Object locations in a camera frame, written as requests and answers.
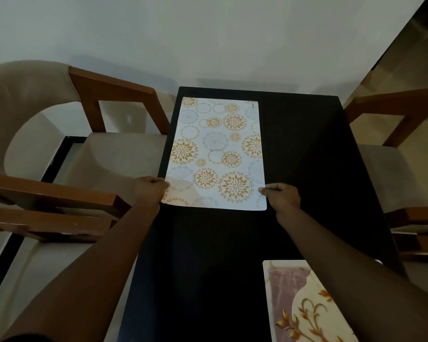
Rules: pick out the white floral circle placemat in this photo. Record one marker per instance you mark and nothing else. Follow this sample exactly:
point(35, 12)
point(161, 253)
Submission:
point(215, 153)

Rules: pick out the pink gold leaf placemat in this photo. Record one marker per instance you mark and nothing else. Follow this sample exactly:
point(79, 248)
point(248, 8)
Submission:
point(303, 306)

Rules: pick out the person's right fingers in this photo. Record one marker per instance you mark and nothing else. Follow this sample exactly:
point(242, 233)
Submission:
point(267, 191)

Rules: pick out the person's left fingers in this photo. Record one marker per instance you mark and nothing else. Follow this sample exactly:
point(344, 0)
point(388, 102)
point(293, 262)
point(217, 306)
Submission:
point(162, 183)

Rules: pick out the wooden chair beige cushion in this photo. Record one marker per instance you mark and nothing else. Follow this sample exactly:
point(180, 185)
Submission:
point(92, 138)
point(419, 231)
point(396, 149)
point(42, 224)

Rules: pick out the person's right hand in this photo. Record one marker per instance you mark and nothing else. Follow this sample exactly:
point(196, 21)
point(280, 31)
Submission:
point(283, 199)

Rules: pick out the person's right forearm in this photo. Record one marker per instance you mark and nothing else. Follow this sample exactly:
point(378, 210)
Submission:
point(360, 281)

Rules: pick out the person's left hand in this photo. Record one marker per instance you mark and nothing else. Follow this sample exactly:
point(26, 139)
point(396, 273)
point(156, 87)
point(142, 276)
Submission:
point(148, 190)

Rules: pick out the person's left forearm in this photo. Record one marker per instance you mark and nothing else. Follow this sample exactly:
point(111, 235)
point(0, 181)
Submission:
point(78, 274)

